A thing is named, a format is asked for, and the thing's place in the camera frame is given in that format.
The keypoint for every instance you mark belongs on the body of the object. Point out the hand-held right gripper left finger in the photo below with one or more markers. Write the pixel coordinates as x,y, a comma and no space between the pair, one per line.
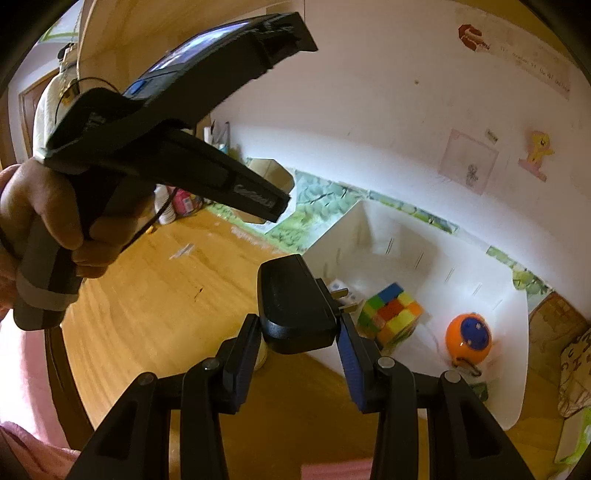
240,369

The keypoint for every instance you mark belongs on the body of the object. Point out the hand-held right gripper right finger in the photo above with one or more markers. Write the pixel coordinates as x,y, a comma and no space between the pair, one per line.
355,369

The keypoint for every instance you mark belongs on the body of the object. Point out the dark green block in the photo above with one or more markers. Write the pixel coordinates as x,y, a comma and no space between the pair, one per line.
480,391

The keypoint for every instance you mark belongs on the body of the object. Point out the patterned fabric bag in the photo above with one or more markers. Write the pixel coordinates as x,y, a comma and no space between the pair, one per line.
577,374

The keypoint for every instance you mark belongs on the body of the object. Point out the pink container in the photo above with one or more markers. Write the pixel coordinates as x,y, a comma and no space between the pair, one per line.
189,203

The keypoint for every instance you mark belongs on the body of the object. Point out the orange round toy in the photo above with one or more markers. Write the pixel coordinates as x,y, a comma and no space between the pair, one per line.
468,339

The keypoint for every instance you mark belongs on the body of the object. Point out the black charger plug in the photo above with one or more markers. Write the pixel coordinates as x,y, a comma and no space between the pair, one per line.
295,309

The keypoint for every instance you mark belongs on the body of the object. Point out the green tissue packet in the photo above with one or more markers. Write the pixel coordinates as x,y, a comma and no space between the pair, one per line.
572,438

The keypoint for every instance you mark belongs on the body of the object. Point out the white curtain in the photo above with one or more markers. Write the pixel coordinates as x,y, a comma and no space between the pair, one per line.
51,115

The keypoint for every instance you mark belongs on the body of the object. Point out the open tan cardboard box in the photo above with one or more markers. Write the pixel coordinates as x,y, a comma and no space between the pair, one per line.
272,173

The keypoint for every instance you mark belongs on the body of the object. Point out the pink cloth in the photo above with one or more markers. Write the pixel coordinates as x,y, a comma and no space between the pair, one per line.
27,392

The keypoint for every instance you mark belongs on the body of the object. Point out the white plastic storage bin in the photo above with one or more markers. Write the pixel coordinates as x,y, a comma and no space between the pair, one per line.
461,277

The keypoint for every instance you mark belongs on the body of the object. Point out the person's left hand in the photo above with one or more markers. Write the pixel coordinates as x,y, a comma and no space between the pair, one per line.
41,198

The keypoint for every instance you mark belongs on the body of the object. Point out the colourful puzzle cube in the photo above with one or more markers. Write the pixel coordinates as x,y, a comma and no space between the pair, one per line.
390,316

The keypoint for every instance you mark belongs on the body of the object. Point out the yellow cartoon wall sticker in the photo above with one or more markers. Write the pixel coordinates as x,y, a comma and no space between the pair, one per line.
538,152

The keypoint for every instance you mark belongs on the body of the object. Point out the brown cardboard box with drawings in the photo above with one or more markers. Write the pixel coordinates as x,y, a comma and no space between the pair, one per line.
551,337

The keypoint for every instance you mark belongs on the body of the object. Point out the clear pen holder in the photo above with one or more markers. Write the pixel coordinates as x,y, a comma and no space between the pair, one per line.
217,138

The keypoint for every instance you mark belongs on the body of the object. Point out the pale paper drawing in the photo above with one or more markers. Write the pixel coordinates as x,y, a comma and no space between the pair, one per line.
468,161

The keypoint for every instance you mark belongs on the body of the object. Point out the cream round case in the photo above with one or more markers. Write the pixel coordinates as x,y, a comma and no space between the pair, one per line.
261,355

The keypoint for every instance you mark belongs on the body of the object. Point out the white bottle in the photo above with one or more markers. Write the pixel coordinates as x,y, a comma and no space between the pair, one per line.
164,205

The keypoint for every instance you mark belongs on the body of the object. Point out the red wall sticker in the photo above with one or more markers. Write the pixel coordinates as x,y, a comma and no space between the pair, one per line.
471,38

